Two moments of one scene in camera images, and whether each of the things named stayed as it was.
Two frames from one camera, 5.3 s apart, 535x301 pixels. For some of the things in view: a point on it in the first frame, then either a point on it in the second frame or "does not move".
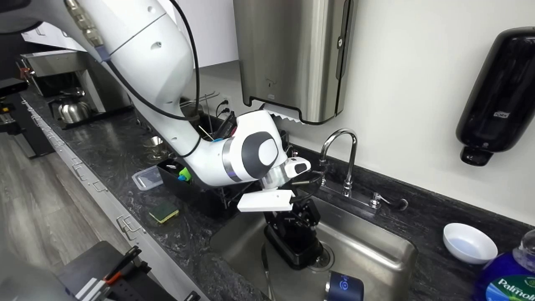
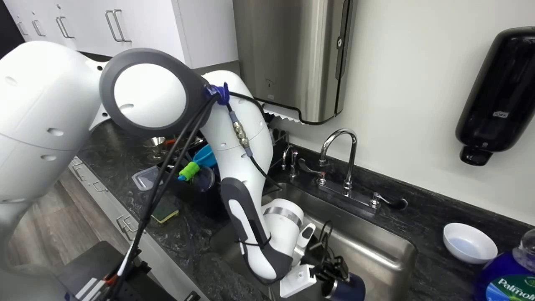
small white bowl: [468, 243] does not move
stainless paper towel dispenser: [293, 54] does not move
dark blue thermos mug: [344, 288] does not move
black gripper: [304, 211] -> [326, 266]
